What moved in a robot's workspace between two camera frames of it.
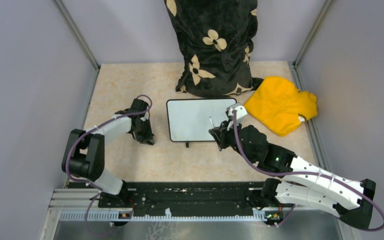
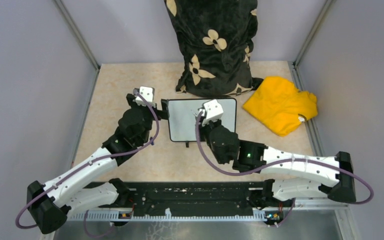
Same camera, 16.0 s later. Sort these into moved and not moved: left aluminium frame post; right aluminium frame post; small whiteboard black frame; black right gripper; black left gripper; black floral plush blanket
Moved: black left gripper; black right gripper
Not moved: small whiteboard black frame; right aluminium frame post; left aluminium frame post; black floral plush blanket
